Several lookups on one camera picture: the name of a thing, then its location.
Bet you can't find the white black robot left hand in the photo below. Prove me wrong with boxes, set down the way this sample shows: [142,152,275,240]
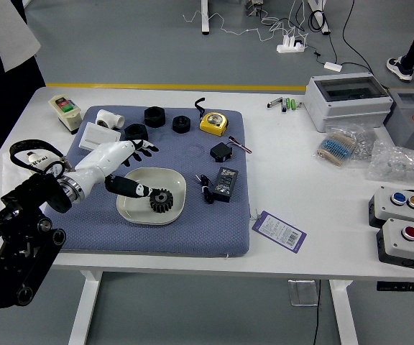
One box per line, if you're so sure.
[70,139,160,199]

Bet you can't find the large black gear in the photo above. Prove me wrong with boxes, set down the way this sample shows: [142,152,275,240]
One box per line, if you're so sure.
[148,188,175,215]

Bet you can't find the large black nut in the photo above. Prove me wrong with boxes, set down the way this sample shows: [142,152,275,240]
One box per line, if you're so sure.
[143,106,167,129]
[124,123,148,143]

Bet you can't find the small black nut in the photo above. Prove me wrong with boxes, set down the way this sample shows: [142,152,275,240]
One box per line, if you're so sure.
[172,115,193,134]

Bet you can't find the blue-yellow-red button control box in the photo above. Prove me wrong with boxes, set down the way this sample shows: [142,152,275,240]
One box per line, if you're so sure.
[368,185,414,229]

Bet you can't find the red-green button control box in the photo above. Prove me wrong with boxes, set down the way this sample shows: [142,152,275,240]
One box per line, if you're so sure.
[376,218,414,272]

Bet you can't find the white pipe tee fitting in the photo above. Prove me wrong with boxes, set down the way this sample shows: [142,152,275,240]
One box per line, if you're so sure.
[95,109,126,130]

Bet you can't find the cream square plate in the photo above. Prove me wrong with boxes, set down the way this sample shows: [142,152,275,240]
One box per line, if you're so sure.
[116,167,187,226]

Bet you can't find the blue-grey quilted cushion mat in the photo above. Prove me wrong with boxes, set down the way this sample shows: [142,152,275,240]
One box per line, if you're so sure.
[36,104,251,258]

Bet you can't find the yellow tape measure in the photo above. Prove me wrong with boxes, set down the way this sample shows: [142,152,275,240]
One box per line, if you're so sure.
[193,97,229,137]

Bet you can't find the white table leg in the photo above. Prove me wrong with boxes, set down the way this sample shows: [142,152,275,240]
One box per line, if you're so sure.
[66,270,104,345]
[328,280,359,345]

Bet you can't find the white background desk leg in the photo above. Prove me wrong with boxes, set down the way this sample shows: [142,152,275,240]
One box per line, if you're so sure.
[200,0,210,36]
[307,0,332,36]

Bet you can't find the purple barcode tag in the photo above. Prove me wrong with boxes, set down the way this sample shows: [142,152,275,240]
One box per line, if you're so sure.
[252,210,308,255]

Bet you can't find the white power strip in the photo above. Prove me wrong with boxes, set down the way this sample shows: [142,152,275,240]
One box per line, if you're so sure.
[277,34,307,54]

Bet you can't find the bag of blue resistors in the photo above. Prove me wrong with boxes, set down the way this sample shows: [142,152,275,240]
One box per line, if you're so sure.
[313,125,364,167]

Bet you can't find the silver floor plate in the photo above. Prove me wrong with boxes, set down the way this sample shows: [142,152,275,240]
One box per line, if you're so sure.
[287,280,318,307]

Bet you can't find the bag of metal screws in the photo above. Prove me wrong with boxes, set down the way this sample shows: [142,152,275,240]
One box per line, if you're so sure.
[350,124,377,161]

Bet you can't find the clear bubble wrap bag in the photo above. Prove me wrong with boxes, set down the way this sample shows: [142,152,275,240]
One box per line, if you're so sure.
[365,139,414,187]

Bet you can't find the grey foam block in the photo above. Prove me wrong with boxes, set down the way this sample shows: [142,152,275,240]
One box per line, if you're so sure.
[382,88,414,154]

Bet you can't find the black table control panel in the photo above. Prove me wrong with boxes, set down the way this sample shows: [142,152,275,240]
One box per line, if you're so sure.
[376,282,414,293]

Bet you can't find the white wall switch plate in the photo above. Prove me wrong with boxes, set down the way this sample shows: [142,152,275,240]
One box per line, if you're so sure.
[78,121,123,152]

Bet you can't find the beige red-green push-button switch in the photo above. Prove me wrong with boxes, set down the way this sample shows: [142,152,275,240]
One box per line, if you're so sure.
[50,94,83,135]

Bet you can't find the black meter cable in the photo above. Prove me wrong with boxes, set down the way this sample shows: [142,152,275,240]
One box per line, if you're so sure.
[195,173,216,205]

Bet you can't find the black module with red wires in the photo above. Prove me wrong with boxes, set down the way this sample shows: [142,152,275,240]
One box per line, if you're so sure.
[209,135,254,163]

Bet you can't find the white floor cable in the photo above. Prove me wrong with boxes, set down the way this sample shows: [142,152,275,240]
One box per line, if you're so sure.
[182,0,311,42]

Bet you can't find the black floor cable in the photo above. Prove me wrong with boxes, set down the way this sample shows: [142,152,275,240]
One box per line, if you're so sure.
[309,0,390,91]

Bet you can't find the grey electrical enclosure box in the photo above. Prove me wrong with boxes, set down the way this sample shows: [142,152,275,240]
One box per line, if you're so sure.
[303,73,395,133]

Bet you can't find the black cable under table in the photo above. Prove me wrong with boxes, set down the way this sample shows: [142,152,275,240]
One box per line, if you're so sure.
[313,280,322,345]

